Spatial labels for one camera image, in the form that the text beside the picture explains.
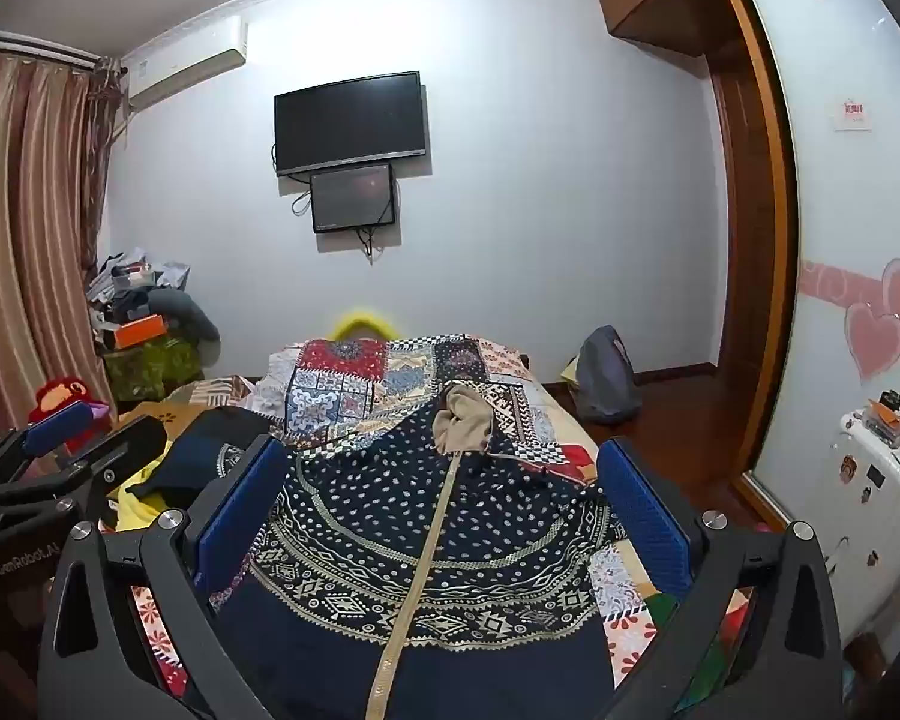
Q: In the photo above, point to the yellow paper bag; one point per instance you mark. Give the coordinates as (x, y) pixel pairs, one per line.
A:
(568, 375)

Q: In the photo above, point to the white door notice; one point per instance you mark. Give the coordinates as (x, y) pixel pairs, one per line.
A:
(853, 114)

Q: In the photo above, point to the patchwork bedspread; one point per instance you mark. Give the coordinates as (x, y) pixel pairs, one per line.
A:
(345, 390)

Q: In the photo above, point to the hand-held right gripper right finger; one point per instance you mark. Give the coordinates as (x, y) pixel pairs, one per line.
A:
(645, 517)

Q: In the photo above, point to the white air conditioner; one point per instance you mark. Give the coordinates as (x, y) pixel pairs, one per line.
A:
(187, 64)

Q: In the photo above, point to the dark folded garment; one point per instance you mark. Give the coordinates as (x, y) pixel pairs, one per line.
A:
(195, 457)

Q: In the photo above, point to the pile of small trinkets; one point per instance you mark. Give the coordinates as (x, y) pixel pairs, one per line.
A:
(896, 420)

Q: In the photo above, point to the black wall television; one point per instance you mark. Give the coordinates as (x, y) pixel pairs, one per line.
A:
(351, 124)

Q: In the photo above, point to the small black monitor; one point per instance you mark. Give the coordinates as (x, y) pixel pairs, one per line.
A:
(352, 199)

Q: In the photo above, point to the grey backpack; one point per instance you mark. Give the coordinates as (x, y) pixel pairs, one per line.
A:
(607, 382)

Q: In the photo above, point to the brown cardboard piece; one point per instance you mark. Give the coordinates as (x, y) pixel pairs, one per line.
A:
(157, 414)

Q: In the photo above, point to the orange box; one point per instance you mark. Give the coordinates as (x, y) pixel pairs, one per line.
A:
(141, 332)

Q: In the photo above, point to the grey cushion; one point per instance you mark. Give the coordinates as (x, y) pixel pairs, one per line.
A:
(184, 311)

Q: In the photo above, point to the striped pink curtain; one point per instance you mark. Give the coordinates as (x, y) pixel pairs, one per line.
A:
(30, 240)

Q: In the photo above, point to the pile of papers and boxes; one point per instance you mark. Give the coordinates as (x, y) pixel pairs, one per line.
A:
(127, 277)

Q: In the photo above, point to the navy patterned hooded robe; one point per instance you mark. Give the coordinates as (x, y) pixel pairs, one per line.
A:
(450, 540)

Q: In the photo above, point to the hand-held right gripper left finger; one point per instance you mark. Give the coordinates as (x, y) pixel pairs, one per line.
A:
(240, 510)

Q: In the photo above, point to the red plush toy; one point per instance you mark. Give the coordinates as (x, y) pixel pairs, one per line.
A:
(56, 397)

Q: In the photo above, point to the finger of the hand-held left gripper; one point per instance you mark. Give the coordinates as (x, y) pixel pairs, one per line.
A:
(56, 427)
(131, 435)

